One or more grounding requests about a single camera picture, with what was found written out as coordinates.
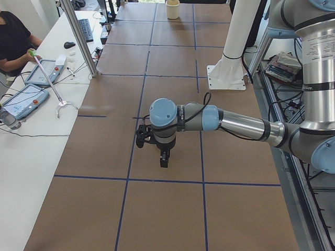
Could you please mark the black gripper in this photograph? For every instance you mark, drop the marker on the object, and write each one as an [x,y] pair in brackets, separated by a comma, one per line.
[165,148]

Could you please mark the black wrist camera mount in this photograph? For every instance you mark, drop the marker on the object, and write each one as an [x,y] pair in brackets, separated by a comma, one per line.
[143,135]

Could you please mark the seated person in black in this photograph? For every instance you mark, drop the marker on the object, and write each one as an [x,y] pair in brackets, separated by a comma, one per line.
[16,42]

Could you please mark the cream cup at far end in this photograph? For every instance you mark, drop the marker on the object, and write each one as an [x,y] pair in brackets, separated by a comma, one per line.
[173,9]

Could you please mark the reacher grabber stick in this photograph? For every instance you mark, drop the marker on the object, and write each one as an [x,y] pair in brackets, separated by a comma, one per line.
[62,103]

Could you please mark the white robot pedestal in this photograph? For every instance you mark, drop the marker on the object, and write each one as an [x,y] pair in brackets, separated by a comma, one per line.
[227,73]

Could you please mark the near blue teach pendant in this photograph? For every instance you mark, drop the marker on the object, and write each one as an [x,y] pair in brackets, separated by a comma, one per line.
[25,101]

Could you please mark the black computer mouse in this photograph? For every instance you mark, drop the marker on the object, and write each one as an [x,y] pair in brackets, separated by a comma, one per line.
[68,45]

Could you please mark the black keyboard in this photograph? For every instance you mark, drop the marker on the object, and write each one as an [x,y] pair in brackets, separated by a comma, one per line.
[85,28]

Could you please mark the stack of books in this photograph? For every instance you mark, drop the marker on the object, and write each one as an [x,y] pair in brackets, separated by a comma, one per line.
[283,67]

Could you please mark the clear water bottle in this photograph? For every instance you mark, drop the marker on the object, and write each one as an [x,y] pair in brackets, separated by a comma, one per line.
[9,120]

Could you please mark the aluminium frame post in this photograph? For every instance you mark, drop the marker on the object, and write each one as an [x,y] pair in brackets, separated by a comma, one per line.
[72,18]

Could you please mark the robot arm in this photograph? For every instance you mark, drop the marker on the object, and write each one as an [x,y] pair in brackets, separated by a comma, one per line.
[312,140]

